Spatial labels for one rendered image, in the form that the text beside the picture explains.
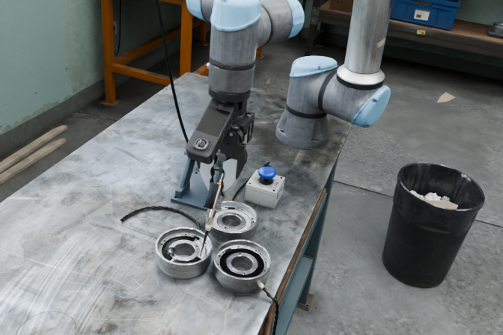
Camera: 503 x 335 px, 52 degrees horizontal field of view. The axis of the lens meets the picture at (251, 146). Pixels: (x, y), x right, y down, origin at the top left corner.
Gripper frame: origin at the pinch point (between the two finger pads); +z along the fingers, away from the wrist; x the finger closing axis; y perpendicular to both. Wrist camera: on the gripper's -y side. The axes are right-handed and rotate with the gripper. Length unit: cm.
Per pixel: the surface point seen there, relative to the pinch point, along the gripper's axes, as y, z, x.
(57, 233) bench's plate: -9.8, 13.3, 28.6
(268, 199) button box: 16.9, 11.0, -6.1
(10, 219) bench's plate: -10.1, 13.3, 39.2
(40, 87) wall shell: 137, 67, 156
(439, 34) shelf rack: 338, 50, -49
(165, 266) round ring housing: -11.7, 10.6, 4.3
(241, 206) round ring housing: 10.4, 10.1, -2.0
